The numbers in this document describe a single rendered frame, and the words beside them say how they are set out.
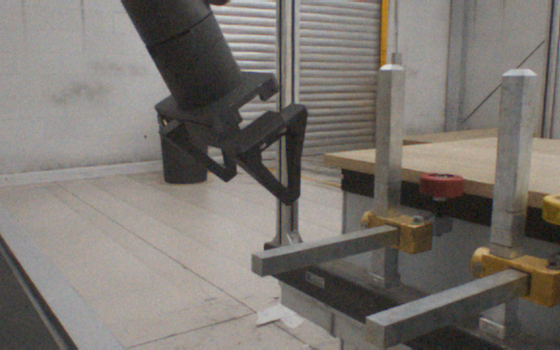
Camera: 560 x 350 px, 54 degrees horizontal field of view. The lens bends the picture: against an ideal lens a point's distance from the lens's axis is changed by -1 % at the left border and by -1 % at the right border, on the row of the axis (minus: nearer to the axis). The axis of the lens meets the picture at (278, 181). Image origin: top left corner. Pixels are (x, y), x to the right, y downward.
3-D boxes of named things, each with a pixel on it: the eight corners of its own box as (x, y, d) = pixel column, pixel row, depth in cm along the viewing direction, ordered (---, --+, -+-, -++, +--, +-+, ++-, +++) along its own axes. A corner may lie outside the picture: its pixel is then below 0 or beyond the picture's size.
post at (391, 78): (382, 323, 105) (392, 64, 96) (369, 316, 108) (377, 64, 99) (395, 318, 107) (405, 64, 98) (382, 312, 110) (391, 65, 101)
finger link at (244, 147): (287, 166, 50) (244, 75, 46) (340, 182, 44) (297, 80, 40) (230, 212, 47) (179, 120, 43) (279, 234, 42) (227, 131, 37)
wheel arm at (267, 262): (262, 283, 82) (262, 256, 81) (250, 276, 85) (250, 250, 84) (451, 236, 106) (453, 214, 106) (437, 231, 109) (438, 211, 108)
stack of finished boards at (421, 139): (539, 143, 807) (540, 131, 804) (435, 157, 666) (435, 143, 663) (492, 138, 868) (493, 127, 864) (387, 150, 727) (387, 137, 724)
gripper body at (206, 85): (219, 86, 50) (181, 10, 46) (286, 94, 42) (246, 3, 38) (161, 124, 48) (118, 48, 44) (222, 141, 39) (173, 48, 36)
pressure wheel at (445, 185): (408, 230, 107) (410, 172, 105) (434, 224, 112) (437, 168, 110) (442, 240, 101) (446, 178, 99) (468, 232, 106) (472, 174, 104)
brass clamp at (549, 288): (548, 310, 75) (551, 275, 74) (466, 281, 86) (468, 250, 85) (572, 299, 79) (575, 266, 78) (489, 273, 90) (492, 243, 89)
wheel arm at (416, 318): (384, 358, 62) (385, 323, 61) (363, 346, 65) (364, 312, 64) (580, 278, 86) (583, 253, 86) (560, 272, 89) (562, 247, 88)
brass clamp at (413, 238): (410, 256, 95) (411, 227, 94) (357, 237, 106) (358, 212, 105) (434, 249, 99) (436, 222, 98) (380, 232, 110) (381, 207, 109)
